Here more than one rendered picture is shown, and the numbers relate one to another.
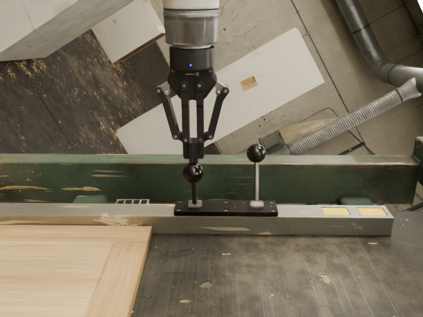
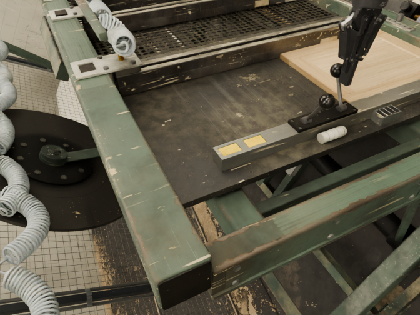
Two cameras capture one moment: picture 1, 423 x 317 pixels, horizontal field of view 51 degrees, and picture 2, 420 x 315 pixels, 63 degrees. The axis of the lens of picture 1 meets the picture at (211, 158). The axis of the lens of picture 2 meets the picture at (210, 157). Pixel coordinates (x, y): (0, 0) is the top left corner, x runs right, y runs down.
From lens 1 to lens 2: 1.45 m
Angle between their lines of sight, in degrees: 110
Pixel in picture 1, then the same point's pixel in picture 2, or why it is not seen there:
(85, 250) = (360, 85)
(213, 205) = (330, 112)
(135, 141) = not seen: outside the picture
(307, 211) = (273, 134)
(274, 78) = not seen: outside the picture
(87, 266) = not seen: hidden behind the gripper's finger
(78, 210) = (399, 90)
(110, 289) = (321, 74)
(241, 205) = (315, 118)
